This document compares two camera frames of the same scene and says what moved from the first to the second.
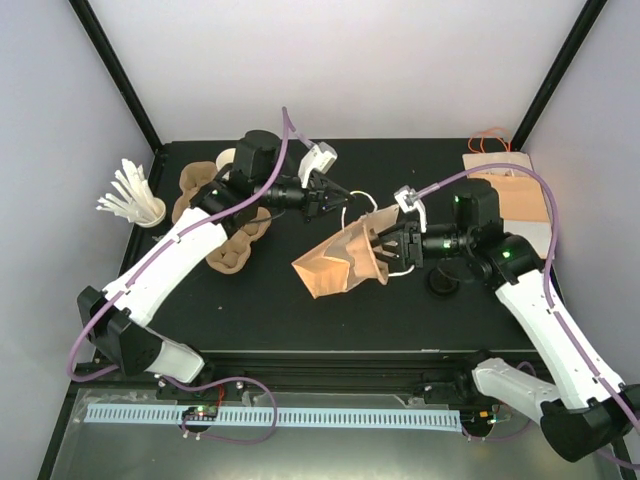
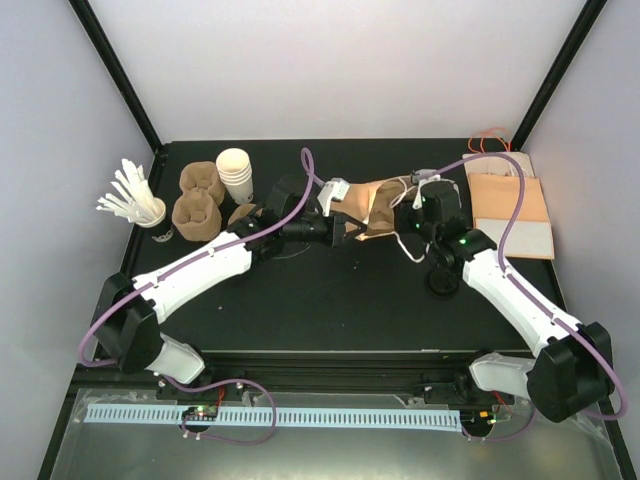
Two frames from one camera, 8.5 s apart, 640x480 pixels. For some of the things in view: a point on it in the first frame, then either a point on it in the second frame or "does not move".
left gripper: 316,202 → 336,234
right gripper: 409,239 → 401,217
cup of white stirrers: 137,202 does not move
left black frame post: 109,52 does not move
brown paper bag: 339,264 → 372,204
